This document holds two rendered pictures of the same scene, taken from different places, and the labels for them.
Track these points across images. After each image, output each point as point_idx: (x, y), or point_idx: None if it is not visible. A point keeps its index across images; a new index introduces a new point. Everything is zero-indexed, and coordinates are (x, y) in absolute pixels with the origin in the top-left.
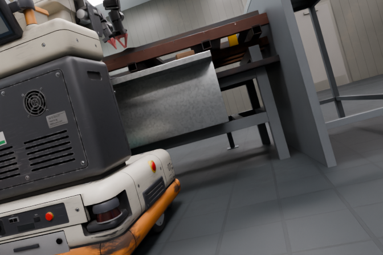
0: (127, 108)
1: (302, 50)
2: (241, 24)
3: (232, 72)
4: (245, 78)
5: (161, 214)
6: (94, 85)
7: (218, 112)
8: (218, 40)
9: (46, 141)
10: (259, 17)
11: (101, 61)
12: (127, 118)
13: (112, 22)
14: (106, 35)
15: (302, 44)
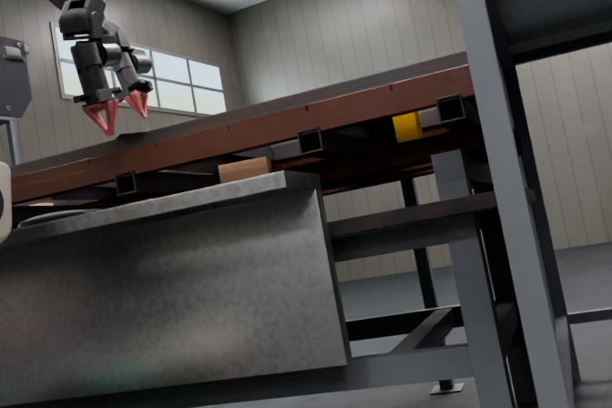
0: (100, 290)
1: (521, 212)
2: (408, 91)
3: (371, 226)
4: (416, 243)
5: None
6: None
7: (319, 335)
8: None
9: None
10: (462, 76)
11: (7, 180)
12: (99, 315)
13: (78, 72)
14: (124, 84)
15: (523, 190)
